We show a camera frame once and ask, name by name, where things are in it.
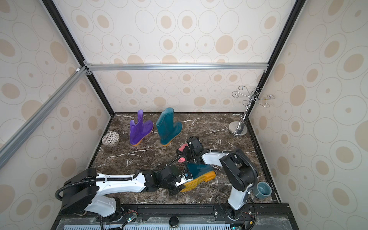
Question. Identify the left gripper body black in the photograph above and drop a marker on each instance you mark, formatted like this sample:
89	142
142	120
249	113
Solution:
171	186

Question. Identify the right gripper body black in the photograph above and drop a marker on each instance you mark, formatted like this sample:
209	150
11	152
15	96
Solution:
191	149

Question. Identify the pink cloth black trim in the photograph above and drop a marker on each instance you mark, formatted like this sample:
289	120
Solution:
183	150

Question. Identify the teal rubber boot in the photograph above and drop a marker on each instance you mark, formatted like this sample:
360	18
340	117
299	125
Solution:
199	173
167	128

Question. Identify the purple rubber boot yellow sole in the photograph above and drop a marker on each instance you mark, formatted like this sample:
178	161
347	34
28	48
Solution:
139	130

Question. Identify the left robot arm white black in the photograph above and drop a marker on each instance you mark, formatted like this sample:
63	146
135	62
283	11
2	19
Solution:
89	190

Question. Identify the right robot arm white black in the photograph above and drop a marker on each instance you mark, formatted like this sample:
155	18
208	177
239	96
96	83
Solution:
240	171

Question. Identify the chrome hook stand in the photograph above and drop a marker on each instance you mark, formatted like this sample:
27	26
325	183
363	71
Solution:
239	128

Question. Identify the patterned white bowl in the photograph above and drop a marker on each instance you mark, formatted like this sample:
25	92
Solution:
111	139

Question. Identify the grey-blue ceramic cup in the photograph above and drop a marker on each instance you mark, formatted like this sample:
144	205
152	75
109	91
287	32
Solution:
262	190

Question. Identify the horizontal aluminium bar back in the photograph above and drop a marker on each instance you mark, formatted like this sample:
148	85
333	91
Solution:
178	67

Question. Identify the diagonal aluminium bar left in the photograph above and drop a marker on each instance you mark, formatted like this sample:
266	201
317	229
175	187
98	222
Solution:
18	139

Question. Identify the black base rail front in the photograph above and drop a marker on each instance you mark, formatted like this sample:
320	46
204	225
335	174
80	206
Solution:
182	217

